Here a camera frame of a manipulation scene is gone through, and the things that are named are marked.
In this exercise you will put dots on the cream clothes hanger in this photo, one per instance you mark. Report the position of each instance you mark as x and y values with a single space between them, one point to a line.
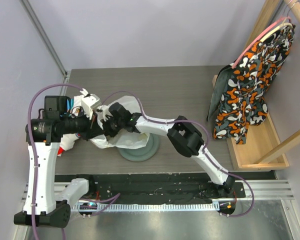
279 27

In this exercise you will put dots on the colourful rainbow cartoon cloth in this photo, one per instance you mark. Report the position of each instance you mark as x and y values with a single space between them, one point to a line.
70 140

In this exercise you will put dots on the pink clothes hanger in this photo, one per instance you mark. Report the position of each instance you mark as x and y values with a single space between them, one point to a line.
257 40

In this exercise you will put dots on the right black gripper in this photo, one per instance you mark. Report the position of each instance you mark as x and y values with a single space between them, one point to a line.
109 125

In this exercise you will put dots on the white slotted cable duct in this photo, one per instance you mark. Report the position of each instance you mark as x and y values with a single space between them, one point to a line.
116 208

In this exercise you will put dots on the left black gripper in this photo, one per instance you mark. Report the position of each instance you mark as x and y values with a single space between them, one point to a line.
92 128

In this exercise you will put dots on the grey-blue round plate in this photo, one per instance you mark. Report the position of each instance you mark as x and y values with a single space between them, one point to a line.
144 153

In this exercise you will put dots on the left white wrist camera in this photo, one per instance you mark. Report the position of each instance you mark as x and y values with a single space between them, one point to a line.
89 102

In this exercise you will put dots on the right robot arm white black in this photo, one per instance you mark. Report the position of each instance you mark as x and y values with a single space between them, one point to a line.
186 139

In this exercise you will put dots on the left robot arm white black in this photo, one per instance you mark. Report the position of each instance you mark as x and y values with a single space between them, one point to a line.
42 207

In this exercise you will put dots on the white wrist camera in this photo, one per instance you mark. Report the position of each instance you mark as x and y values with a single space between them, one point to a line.
89 102
103 113

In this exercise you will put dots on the orange black patterned garment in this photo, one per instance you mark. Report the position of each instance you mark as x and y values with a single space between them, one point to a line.
238 98

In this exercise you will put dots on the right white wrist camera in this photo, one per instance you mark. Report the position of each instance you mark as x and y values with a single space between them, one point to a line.
103 113

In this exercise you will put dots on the wooden clothes rack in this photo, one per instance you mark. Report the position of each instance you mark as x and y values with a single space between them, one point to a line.
263 150

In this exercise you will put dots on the white plastic bag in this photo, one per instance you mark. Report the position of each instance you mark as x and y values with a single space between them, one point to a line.
124 139

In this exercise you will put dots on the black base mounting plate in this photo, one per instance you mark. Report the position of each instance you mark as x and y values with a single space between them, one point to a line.
159 188

